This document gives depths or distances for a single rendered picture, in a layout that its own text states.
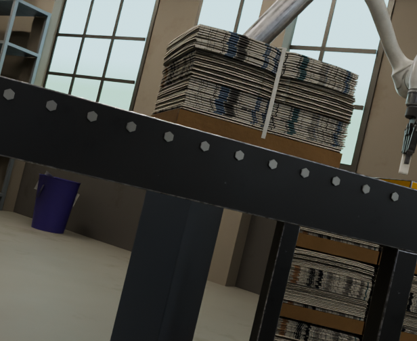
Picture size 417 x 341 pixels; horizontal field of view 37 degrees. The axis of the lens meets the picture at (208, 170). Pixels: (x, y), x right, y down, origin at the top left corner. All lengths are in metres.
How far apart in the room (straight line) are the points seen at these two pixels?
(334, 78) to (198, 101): 0.31
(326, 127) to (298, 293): 0.81
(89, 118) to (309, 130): 0.53
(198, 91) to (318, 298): 0.99
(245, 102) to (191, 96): 0.12
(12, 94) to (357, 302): 1.39
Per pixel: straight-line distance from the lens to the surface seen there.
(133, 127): 1.02
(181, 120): 1.23
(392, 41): 2.43
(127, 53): 6.62
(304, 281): 2.03
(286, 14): 2.43
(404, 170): 2.27
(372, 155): 4.94
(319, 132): 1.35
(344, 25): 5.33
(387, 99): 5.01
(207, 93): 1.26
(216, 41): 1.28
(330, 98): 1.36
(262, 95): 1.30
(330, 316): 2.06
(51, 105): 1.00
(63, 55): 7.34
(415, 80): 2.29
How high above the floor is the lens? 0.69
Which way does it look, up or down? 2 degrees up
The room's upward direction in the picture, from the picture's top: 13 degrees clockwise
